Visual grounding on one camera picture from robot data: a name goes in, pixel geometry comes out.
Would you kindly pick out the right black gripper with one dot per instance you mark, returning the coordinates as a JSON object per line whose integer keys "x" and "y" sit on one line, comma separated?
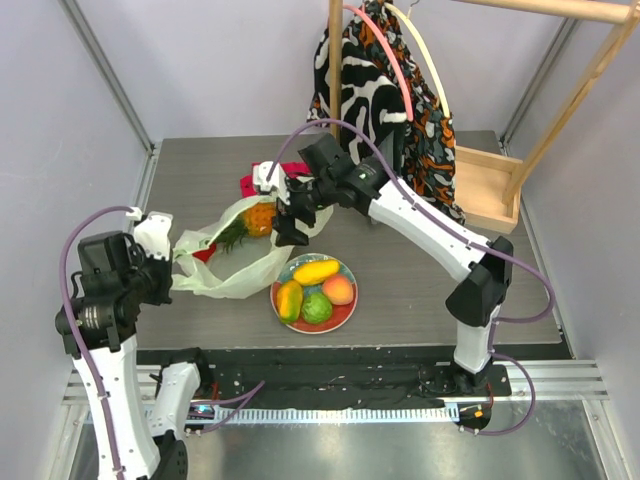
{"x": 297, "y": 208}

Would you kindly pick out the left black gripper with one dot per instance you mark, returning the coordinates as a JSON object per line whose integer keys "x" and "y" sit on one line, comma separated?
{"x": 162, "y": 291}

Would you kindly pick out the fake orange pineapple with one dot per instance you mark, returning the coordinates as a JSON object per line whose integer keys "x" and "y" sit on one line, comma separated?
{"x": 250, "y": 223}

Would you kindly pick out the fake yellow fruit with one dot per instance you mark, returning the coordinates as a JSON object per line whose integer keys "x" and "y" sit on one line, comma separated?
{"x": 316, "y": 272}

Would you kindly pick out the translucent plastic bag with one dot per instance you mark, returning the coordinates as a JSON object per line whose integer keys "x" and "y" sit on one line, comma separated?
{"x": 246, "y": 270}

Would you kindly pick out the fake red fruit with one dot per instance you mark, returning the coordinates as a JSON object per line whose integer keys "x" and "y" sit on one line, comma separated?
{"x": 205, "y": 254}

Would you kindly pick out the fake orange green mango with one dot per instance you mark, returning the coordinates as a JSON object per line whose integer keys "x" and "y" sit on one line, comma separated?
{"x": 289, "y": 299}

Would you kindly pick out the fake peach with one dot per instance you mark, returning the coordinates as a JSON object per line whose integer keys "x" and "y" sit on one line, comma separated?
{"x": 338, "y": 289}

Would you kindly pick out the fake green custard apple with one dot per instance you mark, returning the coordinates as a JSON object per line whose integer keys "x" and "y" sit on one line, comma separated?
{"x": 316, "y": 308}

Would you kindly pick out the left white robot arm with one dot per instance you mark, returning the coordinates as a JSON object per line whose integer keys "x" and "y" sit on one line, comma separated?
{"x": 98, "y": 329}

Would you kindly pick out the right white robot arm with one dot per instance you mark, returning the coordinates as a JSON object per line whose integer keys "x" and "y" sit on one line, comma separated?
{"x": 374, "y": 190}

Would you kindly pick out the red folded cloth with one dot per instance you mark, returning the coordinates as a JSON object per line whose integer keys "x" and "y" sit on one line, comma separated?
{"x": 292, "y": 169}

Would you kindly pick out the red and teal plate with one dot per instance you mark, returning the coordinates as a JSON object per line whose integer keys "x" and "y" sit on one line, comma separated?
{"x": 340, "y": 313}

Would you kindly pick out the black white patterned garment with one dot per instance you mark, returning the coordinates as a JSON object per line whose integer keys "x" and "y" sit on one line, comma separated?
{"x": 371, "y": 99}

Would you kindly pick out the orange grey patterned garment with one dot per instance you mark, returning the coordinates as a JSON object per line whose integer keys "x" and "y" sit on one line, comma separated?
{"x": 429, "y": 145}

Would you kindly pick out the wooden clothes rack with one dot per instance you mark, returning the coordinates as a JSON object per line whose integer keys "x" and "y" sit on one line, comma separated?
{"x": 491, "y": 183}

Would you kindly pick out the cream hanger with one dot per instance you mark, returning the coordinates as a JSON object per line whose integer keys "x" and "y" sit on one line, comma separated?
{"x": 405, "y": 19}

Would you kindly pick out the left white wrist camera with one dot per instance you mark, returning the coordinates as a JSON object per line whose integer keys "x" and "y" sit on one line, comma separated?
{"x": 151, "y": 232}

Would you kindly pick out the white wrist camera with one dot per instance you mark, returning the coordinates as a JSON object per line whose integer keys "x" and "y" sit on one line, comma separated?
{"x": 151, "y": 232}
{"x": 270, "y": 178}

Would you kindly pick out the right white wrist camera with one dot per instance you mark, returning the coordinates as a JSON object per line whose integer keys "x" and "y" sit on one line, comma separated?
{"x": 270, "y": 178}

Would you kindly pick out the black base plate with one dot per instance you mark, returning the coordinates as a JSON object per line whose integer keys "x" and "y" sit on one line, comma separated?
{"x": 380, "y": 377}

